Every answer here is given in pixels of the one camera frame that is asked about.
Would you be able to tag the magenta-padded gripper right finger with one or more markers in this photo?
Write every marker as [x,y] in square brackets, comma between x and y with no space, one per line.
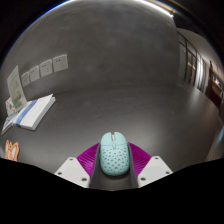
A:
[144,162]

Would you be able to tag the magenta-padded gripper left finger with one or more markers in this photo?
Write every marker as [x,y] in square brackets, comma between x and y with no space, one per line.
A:
[86,162]

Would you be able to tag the mint green perforated computer mouse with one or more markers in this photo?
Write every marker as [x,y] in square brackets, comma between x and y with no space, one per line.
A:
[114,156]

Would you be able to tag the orange fox-shaped mouse pad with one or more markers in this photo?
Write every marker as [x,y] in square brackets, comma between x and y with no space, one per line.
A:
[12,151]

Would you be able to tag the white book with blue band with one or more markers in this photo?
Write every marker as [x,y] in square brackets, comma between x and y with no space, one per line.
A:
[36,113]

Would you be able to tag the small white colourful-print card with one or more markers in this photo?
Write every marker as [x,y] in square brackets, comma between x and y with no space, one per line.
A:
[10,107]

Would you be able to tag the green food-print leaflet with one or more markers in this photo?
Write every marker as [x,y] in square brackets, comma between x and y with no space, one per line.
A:
[16,88]

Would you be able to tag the white ceiling light strip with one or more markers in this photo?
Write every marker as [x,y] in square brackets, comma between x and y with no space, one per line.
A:
[156,7]

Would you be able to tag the dark-framed glass window wall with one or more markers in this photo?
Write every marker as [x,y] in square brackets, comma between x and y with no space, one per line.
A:
[191,63]

